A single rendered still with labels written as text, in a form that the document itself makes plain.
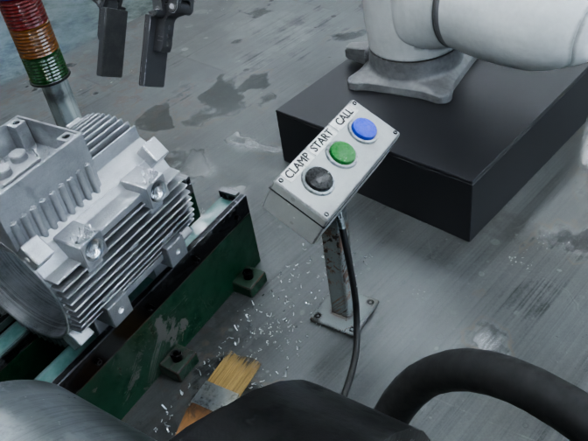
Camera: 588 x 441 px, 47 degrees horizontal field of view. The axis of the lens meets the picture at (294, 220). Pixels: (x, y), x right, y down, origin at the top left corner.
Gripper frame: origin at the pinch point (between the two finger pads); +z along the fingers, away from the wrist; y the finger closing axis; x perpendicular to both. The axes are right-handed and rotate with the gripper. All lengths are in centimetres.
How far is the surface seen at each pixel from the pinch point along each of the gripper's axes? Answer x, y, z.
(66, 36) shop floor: 214, -261, 15
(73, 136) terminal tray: -5.7, -1.4, 9.0
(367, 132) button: 16.5, 20.3, 4.9
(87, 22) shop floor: 229, -262, 6
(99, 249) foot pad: -5.9, 3.7, 19.5
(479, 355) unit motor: -26, 46, 7
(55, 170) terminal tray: -8.0, -0.9, 12.2
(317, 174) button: 8.0, 19.4, 9.2
